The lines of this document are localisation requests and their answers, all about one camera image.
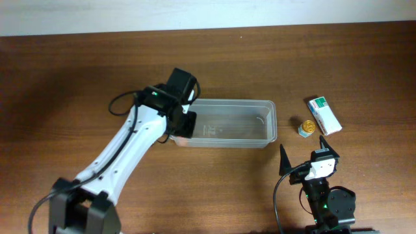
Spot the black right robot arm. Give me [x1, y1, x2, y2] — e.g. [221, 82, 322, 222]
[273, 136, 356, 233]

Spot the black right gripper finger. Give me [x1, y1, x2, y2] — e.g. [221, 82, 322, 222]
[319, 135, 337, 155]
[279, 144, 292, 176]

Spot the small jar with gold lid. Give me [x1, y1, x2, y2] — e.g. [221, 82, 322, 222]
[298, 120, 317, 138]

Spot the clear plastic container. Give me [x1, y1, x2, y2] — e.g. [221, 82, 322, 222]
[170, 99, 278, 148]

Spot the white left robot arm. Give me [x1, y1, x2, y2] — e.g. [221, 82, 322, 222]
[47, 68, 201, 233]

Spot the white medicine box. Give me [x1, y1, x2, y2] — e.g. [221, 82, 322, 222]
[307, 97, 342, 136]

